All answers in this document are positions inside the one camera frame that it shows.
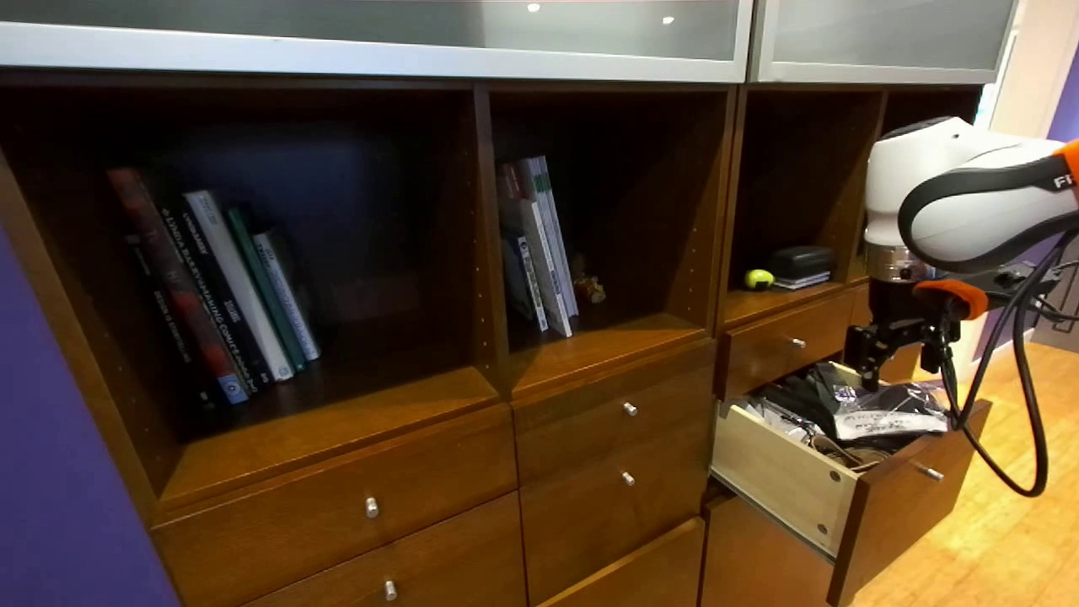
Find green leaning book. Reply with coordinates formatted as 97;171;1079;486
222;204;312;374

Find dark book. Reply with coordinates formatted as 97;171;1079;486
496;165;553;337

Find closed wooden drawer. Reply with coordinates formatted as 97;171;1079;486
516;414;716;605
719;281;878;397
510;337;719;475
241;489;530;607
150;403;521;607

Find small black box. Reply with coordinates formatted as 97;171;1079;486
770;244;837;283

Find small brown figurine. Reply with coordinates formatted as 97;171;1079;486
570;252;610;313

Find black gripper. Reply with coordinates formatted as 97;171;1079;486
843;281;975;397

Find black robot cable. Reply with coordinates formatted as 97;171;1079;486
938;241;1079;498

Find books in left shelf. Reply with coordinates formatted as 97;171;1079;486
107;165;253;413

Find pale blue leaning book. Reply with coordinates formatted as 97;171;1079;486
250;230;323;366

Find flat white item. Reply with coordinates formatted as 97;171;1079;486
773;270;837;298

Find wooden drawer with cream sides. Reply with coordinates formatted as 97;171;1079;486
709;359;994;607

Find clear plastic bag with label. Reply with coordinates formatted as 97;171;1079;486
828;377;958;447

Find brown wooden shelf cabinet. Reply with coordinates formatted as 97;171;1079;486
0;0;1023;607

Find black cable bundle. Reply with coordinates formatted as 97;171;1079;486
745;366;865;468

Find black leaning book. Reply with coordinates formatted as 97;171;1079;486
157;181;280;393

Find white leaning book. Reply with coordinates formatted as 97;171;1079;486
184;187;296;385

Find grey white book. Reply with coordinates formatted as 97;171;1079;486
516;195;578;342

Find frosted glass cabinet door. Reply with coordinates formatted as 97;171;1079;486
0;0;760;84
751;0;1023;88

